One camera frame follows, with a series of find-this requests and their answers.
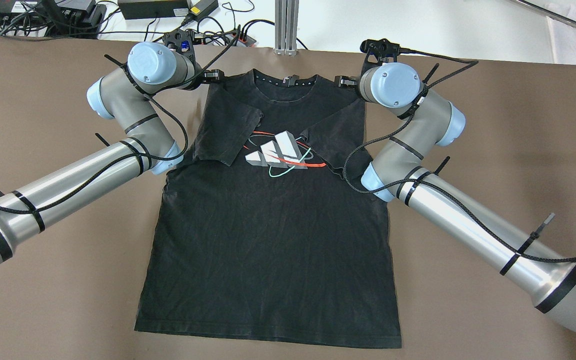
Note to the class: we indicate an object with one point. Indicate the brown table mat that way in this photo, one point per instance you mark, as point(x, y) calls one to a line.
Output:
point(71, 292)

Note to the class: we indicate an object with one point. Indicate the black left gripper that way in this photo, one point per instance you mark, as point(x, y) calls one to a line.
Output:
point(211, 76)

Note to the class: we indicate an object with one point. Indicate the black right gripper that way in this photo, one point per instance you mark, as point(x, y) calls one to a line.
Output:
point(344, 80)

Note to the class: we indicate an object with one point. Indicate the orange grey usb hub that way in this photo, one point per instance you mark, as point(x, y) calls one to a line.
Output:
point(207, 37)
point(243, 40)

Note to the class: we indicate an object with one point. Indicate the aluminium profile post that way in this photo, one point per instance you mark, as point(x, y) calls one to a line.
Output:
point(285, 27)

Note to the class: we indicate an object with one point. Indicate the black electronics box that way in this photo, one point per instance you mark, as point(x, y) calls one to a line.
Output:
point(52, 18)

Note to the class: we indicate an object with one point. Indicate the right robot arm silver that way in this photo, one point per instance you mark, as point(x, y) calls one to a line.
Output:
point(396, 173)

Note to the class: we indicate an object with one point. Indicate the black printed t-shirt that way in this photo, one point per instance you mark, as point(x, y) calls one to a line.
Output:
point(263, 232)

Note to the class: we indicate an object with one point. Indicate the black power adapter brick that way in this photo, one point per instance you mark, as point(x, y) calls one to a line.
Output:
point(150, 9)

